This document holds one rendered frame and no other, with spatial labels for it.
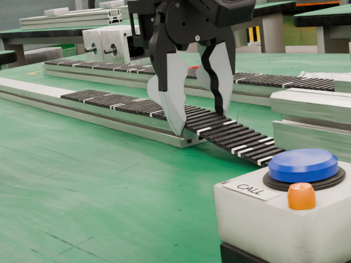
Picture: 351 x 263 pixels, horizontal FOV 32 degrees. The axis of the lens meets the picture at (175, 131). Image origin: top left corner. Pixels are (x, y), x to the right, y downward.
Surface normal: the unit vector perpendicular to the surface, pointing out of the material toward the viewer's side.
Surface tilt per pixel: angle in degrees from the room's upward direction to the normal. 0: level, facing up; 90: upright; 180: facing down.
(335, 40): 90
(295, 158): 3
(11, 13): 90
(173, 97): 90
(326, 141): 90
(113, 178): 0
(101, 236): 0
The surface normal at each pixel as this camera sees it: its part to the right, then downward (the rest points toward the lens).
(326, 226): 0.53, 0.13
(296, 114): -0.84, 0.23
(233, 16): 0.52, 0.62
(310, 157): -0.10, -0.96
